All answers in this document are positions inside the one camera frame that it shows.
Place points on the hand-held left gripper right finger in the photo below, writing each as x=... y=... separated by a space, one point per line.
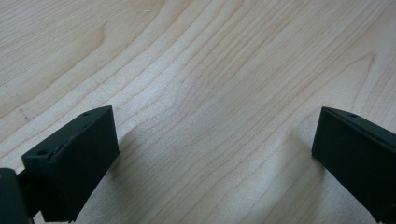
x=351 y=149

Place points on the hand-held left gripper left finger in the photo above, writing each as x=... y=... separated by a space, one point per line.
x=74 y=161

